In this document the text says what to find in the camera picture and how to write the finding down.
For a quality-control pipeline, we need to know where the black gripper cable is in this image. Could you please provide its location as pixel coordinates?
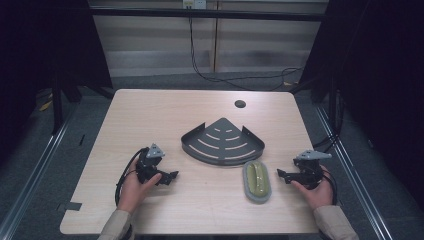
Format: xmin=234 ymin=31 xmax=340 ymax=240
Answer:
xmin=320 ymin=165 xmax=339 ymax=206
xmin=114 ymin=147 xmax=149 ymax=207

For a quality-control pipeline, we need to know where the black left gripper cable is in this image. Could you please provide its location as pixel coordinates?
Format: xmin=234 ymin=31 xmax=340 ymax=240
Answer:
xmin=114 ymin=147 xmax=149 ymax=207

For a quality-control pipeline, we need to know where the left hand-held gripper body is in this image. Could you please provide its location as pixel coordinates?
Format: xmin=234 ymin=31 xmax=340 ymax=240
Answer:
xmin=135 ymin=143 xmax=167 ymax=185

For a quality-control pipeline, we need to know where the metal floor rail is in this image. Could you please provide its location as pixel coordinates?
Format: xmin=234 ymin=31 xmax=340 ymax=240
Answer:
xmin=314 ymin=104 xmax=396 ymax=240
xmin=0 ymin=99 xmax=81 ymax=240

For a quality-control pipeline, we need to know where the person's right hand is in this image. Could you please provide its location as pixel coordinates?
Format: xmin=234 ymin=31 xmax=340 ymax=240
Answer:
xmin=290 ymin=166 xmax=335 ymax=211

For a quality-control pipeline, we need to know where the grey tape strip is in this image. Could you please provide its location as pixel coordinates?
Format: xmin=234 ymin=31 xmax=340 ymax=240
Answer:
xmin=57 ymin=201 xmax=83 ymax=213

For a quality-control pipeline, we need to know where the black horizontal frame bar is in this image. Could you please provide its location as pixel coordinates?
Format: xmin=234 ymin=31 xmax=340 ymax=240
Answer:
xmin=89 ymin=7 xmax=330 ymax=23

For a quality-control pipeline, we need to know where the person's left hand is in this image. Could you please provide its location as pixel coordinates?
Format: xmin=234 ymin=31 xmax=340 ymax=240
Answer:
xmin=116 ymin=159 xmax=163 ymax=215

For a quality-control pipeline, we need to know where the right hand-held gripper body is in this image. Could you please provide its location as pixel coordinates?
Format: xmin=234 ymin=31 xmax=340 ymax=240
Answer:
xmin=292 ymin=149 xmax=333 ymax=191

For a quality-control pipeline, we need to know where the green soap bar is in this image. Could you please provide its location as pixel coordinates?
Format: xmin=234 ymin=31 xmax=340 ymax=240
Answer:
xmin=246 ymin=162 xmax=269 ymax=198

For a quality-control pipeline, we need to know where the dark metal corner shelf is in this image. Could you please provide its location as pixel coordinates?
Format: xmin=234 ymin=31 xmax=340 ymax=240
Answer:
xmin=180 ymin=116 xmax=266 ymax=167

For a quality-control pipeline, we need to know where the green cucumber on tray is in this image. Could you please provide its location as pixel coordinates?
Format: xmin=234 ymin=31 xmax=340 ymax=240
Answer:
xmin=242 ymin=160 xmax=273 ymax=205

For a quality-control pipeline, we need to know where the white wall socket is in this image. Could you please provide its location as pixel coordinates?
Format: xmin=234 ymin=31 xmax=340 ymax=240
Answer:
xmin=181 ymin=0 xmax=208 ymax=10

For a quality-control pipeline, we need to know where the long black power cable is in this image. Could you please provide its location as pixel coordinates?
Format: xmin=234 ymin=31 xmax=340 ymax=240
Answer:
xmin=188 ymin=15 xmax=304 ymax=92

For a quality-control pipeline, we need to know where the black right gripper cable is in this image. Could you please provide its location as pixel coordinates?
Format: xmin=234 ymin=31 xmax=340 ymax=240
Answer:
xmin=320 ymin=165 xmax=339 ymax=206

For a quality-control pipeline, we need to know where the yellow floor scrap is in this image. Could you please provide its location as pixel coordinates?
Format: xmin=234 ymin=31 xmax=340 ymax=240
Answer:
xmin=38 ymin=99 xmax=54 ymax=112

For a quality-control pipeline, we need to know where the dark curtain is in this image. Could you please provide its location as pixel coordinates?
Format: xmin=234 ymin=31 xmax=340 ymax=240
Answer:
xmin=0 ymin=0 xmax=114 ymax=168
xmin=298 ymin=0 xmax=424 ymax=204

